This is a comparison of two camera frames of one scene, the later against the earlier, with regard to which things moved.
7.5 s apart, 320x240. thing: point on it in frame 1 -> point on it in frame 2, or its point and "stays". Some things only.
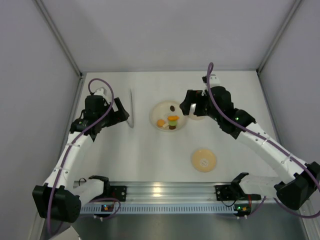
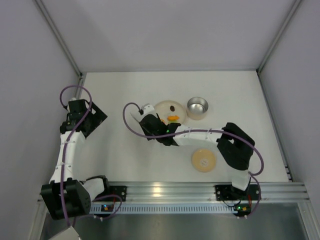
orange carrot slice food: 173,117 stays
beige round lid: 204,160 stays
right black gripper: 199,104 -> 150,123
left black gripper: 117,111 -> 94,116
